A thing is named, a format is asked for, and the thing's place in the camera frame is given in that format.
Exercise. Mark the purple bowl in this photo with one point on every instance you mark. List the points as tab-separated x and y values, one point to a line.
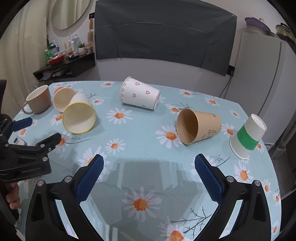
256	23

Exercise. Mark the daisy print blue tablecloth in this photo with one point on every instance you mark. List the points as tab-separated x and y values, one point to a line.
149	188

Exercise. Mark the pink hearts white paper cup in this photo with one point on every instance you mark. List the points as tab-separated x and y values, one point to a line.
136	93

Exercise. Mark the green glittery figurine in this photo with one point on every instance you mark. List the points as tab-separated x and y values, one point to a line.
48	55

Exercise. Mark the brown kraft paper cup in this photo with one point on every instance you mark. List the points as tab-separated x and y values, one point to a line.
193	126

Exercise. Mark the green banded white paper cup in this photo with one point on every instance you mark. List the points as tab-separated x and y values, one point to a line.
248	136

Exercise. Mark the beige ceramic mug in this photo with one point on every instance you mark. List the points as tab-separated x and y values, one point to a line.
37	101

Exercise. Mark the gold metal pot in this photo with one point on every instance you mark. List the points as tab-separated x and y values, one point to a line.
284	32

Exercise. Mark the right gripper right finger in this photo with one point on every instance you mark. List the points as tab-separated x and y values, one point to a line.
253	220

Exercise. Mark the dark grey hanging cloth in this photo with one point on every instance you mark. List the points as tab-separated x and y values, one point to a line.
193	33

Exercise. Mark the oval wall mirror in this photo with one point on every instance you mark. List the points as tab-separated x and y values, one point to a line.
66	13

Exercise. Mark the yellow rimmed white paper cup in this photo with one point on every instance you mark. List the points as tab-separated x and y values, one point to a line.
79	116

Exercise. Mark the small potted plant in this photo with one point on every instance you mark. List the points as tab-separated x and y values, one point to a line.
82	50

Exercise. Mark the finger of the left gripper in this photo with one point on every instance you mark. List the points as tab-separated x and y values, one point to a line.
41	149
21	124

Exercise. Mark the left hand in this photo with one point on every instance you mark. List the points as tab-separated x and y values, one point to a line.
13	195

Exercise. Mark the red bowl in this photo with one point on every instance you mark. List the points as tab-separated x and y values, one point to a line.
56	60

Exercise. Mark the wooden brush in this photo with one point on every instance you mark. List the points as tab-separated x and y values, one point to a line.
90	34

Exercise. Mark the orange banded white paper cup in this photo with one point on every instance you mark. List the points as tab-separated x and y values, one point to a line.
62	97

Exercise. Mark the grey spray bottle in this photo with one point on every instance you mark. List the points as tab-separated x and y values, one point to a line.
75	42

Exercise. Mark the white refrigerator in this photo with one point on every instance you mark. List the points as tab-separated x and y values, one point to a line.
264	82

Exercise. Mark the black wall shelf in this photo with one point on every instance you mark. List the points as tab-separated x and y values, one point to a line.
66	69

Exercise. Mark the silver butterfly case smartphone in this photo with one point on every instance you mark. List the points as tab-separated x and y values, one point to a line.
19	141

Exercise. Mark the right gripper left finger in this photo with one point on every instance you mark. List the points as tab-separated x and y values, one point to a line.
43	219

